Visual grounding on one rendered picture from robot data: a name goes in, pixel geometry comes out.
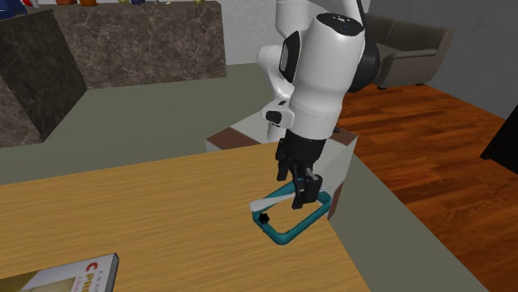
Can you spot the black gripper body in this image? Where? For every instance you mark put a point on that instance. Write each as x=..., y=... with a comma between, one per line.
x=301, y=149

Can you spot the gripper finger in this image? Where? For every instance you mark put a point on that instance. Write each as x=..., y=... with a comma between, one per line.
x=308, y=190
x=282, y=170

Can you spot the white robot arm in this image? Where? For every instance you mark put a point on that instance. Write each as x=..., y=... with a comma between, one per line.
x=323, y=72

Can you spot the white and brown robot stand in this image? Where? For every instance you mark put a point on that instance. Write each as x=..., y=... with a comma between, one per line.
x=230, y=138

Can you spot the grey-brown armchair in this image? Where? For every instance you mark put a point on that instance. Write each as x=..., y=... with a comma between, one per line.
x=408, y=52

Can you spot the dark marble counter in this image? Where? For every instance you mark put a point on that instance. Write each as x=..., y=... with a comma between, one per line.
x=141, y=44

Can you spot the white book with red lettering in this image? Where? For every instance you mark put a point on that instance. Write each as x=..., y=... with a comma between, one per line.
x=60, y=277

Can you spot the teal frame tool, white blade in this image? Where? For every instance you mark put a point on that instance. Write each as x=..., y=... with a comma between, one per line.
x=283, y=238

